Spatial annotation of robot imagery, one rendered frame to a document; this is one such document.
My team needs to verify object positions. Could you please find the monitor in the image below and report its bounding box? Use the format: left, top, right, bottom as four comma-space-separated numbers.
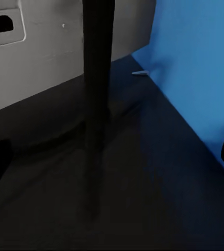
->
0, 0, 156, 160

